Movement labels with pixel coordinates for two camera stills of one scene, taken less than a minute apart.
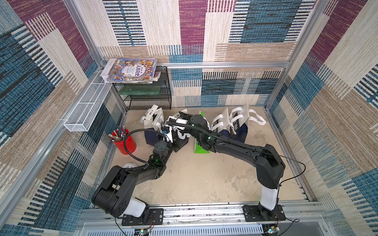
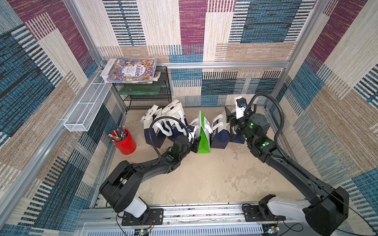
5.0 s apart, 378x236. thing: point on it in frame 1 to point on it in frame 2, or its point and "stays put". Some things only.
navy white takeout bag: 153,121 stays put
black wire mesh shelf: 148,95 stays put
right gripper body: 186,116 to 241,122
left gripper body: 175,143 to 194,147
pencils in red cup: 118,134 stays put
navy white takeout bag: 222,124 stays put
